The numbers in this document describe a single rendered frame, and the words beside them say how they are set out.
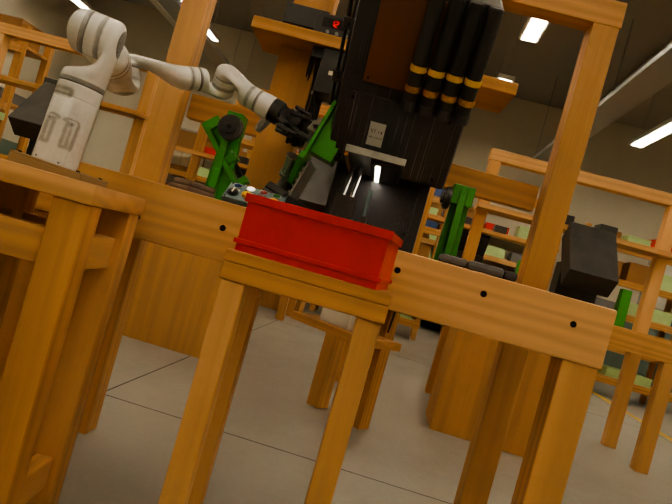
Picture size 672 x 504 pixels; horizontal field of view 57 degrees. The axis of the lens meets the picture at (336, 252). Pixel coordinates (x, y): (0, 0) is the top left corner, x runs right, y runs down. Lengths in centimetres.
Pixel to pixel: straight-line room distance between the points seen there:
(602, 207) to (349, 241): 1131
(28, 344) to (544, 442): 117
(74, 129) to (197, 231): 40
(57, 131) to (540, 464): 133
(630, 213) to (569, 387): 1101
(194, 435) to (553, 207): 144
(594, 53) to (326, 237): 141
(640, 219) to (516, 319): 1110
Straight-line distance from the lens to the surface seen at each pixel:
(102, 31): 143
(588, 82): 235
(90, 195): 124
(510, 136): 1224
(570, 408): 166
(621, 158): 1267
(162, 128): 231
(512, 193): 230
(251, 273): 123
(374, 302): 122
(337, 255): 123
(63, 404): 156
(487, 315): 157
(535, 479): 168
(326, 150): 181
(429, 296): 155
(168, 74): 191
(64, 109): 141
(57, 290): 127
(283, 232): 126
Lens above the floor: 84
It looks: level
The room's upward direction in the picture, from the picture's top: 16 degrees clockwise
